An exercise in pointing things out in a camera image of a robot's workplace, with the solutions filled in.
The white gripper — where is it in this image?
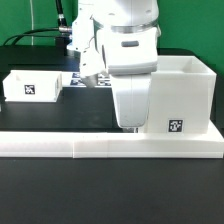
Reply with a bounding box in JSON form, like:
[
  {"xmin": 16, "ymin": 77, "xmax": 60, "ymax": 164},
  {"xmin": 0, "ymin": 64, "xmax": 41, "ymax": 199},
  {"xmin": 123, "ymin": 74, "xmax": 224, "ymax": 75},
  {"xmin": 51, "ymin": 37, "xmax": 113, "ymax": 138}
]
[{"xmin": 110, "ymin": 74, "xmax": 151, "ymax": 128}]

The white drawer cabinet box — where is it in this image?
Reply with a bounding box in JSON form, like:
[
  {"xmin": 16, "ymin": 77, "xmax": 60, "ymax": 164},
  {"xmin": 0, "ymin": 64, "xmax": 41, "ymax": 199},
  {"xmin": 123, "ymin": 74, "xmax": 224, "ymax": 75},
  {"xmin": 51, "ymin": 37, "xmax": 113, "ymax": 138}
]
[{"xmin": 139, "ymin": 55, "xmax": 216, "ymax": 134}]

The white drawer tray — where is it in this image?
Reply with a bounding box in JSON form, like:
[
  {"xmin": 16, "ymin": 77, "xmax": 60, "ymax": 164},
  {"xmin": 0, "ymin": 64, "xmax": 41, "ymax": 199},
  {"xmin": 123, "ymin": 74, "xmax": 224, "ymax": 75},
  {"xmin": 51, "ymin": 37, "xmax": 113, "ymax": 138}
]
[{"xmin": 3, "ymin": 70, "xmax": 62, "ymax": 102}]

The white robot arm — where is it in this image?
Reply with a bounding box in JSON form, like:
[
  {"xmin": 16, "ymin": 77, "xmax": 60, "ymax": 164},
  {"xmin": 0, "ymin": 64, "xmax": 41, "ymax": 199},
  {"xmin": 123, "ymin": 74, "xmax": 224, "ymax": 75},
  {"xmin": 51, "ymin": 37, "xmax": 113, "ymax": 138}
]
[{"xmin": 68, "ymin": 0, "xmax": 160, "ymax": 128}]

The white fiducial marker sheet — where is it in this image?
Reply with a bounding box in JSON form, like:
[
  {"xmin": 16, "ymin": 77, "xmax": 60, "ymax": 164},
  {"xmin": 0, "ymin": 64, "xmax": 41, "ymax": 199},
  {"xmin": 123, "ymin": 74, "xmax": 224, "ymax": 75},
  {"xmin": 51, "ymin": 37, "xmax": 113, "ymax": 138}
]
[{"xmin": 62, "ymin": 72, "xmax": 111, "ymax": 88}]

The white L-shaped border wall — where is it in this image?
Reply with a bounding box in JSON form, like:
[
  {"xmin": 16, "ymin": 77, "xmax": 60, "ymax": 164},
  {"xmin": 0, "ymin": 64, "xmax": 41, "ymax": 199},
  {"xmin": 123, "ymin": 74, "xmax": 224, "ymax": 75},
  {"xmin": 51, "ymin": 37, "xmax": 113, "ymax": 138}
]
[{"xmin": 0, "ymin": 124, "xmax": 224, "ymax": 158}]

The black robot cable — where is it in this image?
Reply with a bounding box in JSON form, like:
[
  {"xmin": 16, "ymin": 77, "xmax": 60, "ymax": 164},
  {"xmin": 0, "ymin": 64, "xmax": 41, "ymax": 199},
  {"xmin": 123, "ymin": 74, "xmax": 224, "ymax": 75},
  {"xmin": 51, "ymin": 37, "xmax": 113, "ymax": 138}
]
[{"xmin": 2, "ymin": 0, "xmax": 73, "ymax": 47}]

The thin white cable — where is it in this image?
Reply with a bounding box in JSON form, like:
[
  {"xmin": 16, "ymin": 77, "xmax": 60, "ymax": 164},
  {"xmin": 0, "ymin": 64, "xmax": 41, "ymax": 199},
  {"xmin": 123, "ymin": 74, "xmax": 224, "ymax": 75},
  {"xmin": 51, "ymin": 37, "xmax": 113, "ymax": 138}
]
[{"xmin": 30, "ymin": 0, "xmax": 35, "ymax": 47}]

